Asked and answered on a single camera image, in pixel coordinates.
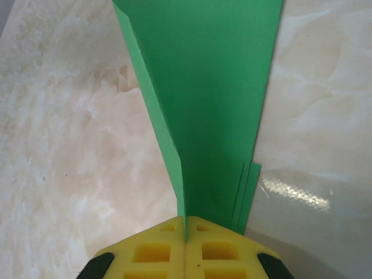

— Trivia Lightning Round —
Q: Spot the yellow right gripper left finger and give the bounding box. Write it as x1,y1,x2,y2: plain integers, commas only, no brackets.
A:
77,215,186,279

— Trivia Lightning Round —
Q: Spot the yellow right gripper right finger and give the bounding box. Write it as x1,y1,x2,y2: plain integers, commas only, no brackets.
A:
185,215,293,279

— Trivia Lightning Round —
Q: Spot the green paper sheet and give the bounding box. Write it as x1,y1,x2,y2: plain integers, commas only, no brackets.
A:
112,0,285,244

